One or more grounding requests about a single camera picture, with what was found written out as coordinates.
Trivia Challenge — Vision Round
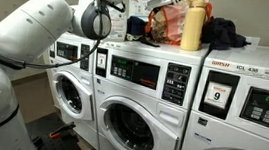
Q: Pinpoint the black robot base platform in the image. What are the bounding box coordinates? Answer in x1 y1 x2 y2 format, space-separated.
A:
22 108 103 150

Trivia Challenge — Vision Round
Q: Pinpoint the orange patterned mesh bag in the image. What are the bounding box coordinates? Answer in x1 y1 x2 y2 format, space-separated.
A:
143 0 214 50

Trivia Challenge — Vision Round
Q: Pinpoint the dark navy clothing pile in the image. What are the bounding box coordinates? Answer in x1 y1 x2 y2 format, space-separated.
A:
200 15 254 55

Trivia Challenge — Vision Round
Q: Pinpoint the white notice poster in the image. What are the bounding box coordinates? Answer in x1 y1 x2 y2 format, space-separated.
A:
127 0 154 19

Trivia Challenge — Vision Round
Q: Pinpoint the yellow water bottle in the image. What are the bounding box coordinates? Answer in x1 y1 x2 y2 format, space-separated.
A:
178 0 208 54

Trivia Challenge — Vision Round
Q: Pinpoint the black cloth bundle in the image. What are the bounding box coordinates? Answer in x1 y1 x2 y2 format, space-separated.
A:
124 15 163 48

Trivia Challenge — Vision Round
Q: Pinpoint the small off-white cloth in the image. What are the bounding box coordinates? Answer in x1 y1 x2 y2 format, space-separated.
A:
126 33 144 43

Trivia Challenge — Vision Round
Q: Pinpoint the small white card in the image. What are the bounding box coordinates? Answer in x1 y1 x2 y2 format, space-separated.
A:
242 35 261 49

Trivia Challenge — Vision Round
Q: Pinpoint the white front-load washer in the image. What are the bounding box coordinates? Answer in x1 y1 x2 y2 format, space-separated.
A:
36 29 112 150

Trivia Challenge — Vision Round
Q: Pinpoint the white washer number eight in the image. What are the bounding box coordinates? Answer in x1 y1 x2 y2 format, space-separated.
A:
82 34 211 150

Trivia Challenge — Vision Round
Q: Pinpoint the white washer number nine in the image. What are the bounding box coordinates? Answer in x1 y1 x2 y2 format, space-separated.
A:
178 39 269 150

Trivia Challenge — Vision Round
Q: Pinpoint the black clamp with orange handle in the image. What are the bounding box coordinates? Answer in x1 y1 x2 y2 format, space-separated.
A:
47 119 77 143

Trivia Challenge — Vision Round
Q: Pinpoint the black arm cable with strap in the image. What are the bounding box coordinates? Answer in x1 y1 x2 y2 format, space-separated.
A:
0 0 127 81

